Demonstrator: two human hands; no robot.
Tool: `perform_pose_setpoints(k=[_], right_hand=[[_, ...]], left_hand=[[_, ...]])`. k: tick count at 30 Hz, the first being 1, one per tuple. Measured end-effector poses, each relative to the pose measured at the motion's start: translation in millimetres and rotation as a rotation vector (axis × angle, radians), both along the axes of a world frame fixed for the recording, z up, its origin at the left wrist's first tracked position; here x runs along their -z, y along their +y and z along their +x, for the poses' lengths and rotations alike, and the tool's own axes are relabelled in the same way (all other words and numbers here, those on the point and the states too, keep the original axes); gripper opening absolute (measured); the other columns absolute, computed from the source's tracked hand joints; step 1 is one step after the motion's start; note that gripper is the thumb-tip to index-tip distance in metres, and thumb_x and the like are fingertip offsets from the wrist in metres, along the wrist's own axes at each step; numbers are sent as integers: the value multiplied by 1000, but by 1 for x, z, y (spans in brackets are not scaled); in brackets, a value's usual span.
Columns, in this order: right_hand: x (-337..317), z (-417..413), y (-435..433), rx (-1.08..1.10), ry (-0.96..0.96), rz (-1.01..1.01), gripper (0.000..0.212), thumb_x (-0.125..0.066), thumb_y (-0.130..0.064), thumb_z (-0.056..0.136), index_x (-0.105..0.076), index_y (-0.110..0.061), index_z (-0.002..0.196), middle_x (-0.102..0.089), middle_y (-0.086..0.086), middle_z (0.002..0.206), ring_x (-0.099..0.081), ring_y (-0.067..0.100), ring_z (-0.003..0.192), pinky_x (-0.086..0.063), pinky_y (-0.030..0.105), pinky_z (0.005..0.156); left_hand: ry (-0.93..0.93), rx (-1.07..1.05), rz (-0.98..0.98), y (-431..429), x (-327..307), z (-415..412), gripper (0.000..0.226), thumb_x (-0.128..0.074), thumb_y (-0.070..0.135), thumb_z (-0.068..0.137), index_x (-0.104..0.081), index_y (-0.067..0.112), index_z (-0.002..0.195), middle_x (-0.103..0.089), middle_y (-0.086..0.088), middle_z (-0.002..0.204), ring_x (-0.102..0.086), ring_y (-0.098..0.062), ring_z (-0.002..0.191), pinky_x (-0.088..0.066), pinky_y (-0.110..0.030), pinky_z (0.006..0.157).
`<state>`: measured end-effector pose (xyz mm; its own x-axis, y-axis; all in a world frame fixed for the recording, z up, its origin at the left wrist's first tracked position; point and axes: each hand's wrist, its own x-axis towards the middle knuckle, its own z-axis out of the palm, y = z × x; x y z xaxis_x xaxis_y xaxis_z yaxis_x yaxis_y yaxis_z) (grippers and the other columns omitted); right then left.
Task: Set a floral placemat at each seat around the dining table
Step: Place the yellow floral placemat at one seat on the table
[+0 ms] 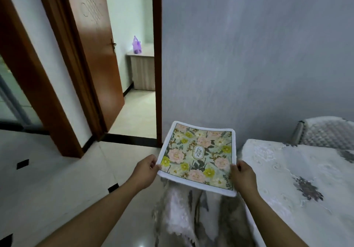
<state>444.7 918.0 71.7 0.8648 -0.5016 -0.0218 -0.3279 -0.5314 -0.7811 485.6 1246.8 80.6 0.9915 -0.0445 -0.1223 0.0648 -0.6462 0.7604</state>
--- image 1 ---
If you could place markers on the person's left hand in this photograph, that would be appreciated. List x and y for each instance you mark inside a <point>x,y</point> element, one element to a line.
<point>144,172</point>

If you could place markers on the person's right hand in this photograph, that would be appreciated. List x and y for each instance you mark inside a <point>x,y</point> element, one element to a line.
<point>244,179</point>

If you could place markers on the person's right thumb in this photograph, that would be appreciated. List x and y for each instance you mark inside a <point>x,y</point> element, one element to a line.
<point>234,167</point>

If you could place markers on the person's left thumb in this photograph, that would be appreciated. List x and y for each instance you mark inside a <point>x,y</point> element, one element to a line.
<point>155,167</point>

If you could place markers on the floral print cloth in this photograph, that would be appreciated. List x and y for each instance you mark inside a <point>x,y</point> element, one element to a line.
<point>198,157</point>

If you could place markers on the person's left forearm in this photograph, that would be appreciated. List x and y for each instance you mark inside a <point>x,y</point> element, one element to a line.
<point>95,215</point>

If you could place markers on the person's right forearm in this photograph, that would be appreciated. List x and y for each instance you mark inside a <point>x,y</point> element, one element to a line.
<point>272,222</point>

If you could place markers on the white grey floral tablecloth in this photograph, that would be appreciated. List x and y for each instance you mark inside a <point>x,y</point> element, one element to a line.
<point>279,191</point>

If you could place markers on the chair with quilted cover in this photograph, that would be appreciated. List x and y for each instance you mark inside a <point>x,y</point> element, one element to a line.
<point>323,132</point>

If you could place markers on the light wooden cabinet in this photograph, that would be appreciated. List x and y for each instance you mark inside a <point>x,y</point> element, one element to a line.
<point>141,68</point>

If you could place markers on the purple plastic bag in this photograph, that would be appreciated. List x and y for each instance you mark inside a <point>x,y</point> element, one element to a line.
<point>136,45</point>

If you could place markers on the brown wooden door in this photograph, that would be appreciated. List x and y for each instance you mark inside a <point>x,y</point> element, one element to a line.
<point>94,50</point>

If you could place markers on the glass sliding door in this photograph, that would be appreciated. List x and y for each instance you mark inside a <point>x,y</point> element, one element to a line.
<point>15,97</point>

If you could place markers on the brown wooden door frame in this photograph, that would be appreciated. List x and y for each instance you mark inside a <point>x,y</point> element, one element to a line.
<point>110,61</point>

